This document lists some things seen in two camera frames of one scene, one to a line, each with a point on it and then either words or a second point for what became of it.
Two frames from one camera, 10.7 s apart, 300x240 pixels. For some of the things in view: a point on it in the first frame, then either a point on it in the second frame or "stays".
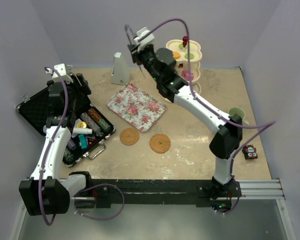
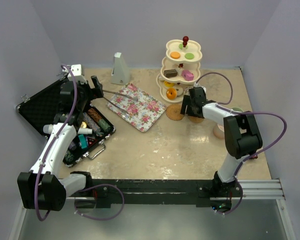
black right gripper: (136, 55) → (187, 101)
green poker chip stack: (104, 125) stays
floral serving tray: (140, 108) stays
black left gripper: (84, 88) → (95, 92)
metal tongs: (126, 27) → (114, 104)
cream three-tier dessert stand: (180, 48) stays
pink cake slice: (185, 75) stays
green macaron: (192, 56) stays
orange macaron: (176, 55) stays
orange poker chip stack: (94, 114) stays
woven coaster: (160, 143) → (196, 119)
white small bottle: (82, 131) stays
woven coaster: (129, 136) → (173, 112)
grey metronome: (120, 75) stays
